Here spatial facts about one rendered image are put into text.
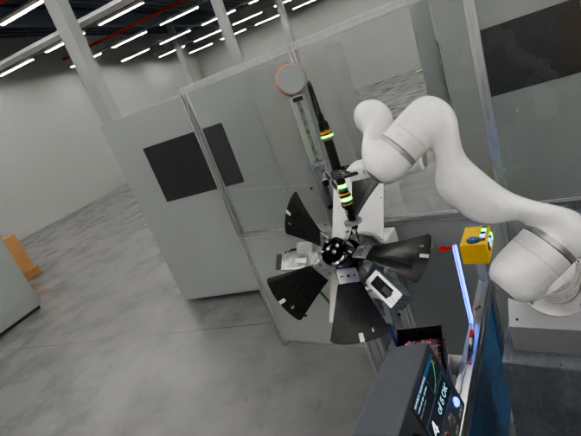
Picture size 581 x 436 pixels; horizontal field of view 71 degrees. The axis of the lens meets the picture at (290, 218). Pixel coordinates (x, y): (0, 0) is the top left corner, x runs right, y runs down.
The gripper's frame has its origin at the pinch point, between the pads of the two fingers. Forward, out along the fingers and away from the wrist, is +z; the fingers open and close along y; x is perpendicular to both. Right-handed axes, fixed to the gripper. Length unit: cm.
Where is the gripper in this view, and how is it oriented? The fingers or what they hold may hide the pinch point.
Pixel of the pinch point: (338, 172)
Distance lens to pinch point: 153.6
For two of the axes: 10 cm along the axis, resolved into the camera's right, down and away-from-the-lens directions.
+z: -8.2, 0.9, 5.6
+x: -3.2, -8.9, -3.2
